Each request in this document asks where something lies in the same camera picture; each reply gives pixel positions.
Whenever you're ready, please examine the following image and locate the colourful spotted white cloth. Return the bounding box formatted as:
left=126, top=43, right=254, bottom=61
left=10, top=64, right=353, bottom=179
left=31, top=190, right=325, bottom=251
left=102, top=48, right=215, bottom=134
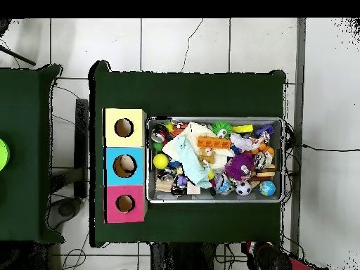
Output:
left=229, top=130, right=271, bottom=153

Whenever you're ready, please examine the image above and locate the wooden box with three holes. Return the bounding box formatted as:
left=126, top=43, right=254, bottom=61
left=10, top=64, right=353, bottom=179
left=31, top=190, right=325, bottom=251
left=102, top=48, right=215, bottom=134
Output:
left=102, top=108, right=148, bottom=224

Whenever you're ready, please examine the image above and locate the light blue waffle cloth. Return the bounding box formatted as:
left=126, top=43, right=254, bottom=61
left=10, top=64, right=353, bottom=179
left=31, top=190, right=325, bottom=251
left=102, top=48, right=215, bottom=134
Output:
left=177, top=136, right=213, bottom=189

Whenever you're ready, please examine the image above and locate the yellow ball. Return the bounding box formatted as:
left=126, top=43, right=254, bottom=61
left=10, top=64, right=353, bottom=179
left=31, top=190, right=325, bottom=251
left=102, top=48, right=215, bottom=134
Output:
left=153, top=153, right=169, bottom=170

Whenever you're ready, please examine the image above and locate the cream waffle cloth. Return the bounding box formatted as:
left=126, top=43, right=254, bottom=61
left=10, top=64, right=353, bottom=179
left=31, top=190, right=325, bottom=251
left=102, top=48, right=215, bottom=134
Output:
left=162, top=121, right=236, bottom=169

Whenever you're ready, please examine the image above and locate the small brown plush toy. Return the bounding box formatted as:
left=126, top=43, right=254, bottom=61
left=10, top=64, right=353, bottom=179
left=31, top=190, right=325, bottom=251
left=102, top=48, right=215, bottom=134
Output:
left=198, top=147, right=216, bottom=167

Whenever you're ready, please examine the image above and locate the long orange toy brick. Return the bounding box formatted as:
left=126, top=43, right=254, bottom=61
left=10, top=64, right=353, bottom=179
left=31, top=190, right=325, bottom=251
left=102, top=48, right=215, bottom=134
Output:
left=196, top=135, right=232, bottom=150

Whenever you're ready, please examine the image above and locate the green puffer toy with eyes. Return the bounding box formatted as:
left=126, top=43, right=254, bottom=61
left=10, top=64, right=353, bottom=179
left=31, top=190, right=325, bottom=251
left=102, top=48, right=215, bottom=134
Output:
left=211, top=120, right=233, bottom=139

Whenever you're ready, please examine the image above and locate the dark green table cloth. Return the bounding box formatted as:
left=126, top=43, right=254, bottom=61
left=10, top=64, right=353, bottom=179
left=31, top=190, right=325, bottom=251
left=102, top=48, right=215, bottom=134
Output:
left=88, top=60, right=288, bottom=248
left=0, top=63, right=65, bottom=244

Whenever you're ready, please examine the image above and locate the purple spiky rubber toy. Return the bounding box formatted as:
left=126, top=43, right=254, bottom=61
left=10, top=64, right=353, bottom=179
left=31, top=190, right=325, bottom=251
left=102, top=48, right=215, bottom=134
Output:
left=224, top=152, right=257, bottom=182

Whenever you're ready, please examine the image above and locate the yellow foam wedge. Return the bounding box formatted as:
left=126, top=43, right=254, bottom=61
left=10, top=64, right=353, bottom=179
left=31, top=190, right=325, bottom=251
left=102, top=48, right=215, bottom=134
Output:
left=231, top=124, right=254, bottom=134

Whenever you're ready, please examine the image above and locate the small soccer ball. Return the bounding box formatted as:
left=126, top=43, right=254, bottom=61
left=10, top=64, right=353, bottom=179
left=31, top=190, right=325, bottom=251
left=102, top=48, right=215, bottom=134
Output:
left=235, top=180, right=252, bottom=196

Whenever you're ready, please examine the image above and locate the small globe ball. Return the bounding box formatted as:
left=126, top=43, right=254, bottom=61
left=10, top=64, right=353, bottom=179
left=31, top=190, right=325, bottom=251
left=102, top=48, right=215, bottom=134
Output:
left=258, top=180, right=276, bottom=197

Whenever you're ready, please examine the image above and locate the grey stand base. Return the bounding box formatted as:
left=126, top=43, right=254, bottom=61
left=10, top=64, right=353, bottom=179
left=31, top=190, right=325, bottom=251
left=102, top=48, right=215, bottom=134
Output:
left=47, top=196, right=83, bottom=230

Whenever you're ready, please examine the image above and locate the lime green round object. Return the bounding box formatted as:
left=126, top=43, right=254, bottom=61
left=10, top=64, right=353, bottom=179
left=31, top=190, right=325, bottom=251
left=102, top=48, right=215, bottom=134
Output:
left=0, top=138, right=11, bottom=172

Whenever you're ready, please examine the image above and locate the black rod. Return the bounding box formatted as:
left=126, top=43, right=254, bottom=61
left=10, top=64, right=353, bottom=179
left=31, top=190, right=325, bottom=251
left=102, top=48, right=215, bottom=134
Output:
left=0, top=45, right=37, bottom=67

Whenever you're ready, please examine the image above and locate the silver wire mesh bin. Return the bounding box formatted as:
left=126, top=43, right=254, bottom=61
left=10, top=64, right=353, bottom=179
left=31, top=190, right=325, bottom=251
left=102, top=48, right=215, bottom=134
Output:
left=146, top=116, right=285, bottom=204

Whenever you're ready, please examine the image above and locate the black stand frame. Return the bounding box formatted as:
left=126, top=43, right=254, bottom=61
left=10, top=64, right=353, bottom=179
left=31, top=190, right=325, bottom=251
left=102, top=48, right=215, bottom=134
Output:
left=50, top=98, right=90, bottom=199

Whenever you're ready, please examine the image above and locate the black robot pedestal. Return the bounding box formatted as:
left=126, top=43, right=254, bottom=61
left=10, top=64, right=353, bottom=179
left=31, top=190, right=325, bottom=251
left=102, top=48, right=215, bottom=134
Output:
left=150, top=242, right=217, bottom=270

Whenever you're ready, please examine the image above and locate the black cable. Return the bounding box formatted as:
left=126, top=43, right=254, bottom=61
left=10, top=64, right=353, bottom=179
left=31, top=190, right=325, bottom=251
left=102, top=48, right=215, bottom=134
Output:
left=292, top=143, right=360, bottom=153

